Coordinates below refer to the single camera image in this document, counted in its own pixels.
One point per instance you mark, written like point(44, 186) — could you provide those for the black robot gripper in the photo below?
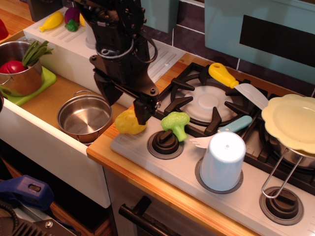
point(121, 66)

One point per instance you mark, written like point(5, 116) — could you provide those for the yellow toy potato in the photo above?
point(127, 123)

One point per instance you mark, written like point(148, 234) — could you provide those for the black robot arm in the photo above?
point(121, 16)

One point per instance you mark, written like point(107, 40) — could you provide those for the small steel pot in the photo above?
point(85, 116)

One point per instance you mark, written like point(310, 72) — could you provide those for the green toy broccoli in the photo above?
point(176, 121)

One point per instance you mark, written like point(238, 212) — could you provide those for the black left stove knob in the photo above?
point(164, 145)

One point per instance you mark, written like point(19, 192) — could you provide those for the black stove knob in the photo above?
point(286, 209)
point(164, 145)

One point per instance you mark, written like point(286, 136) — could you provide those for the black burner grate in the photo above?
point(210, 104)

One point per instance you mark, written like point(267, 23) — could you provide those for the grey toy faucet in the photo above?
point(90, 37)

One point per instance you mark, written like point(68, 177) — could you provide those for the grey toy stove top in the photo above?
point(242, 202)

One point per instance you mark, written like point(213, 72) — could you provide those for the white toy sink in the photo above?
point(32, 129)

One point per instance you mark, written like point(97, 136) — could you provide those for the green cutting mat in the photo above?
point(49, 79)

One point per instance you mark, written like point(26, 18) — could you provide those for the purple toy eggplant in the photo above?
point(72, 19)

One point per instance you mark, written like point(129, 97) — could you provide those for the green toy beans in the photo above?
point(34, 52)

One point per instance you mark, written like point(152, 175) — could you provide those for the yellow toy squash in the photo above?
point(52, 21)

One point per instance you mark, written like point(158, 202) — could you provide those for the white upturned plastic cup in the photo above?
point(221, 165)

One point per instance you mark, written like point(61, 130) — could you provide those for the red toy tomato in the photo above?
point(12, 67)

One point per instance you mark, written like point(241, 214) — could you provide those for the blue clamp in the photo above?
point(28, 191)

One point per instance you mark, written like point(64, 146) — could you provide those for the red object at edge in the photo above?
point(3, 31)

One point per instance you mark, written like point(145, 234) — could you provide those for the pale yellow plastic plate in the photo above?
point(291, 120)

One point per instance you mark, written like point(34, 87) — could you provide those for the black right stove knob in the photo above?
point(286, 209)

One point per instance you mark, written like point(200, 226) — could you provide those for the blue handled toy fork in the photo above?
point(235, 126)

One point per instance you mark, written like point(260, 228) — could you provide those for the yellow handled toy knife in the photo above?
point(219, 72)

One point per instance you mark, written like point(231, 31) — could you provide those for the black oven door handle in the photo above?
point(135, 216)

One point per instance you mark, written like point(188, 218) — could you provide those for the teal wall cabinet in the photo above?
point(250, 35)

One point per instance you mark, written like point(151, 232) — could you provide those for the steel saucepan with wire handle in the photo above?
point(295, 158)

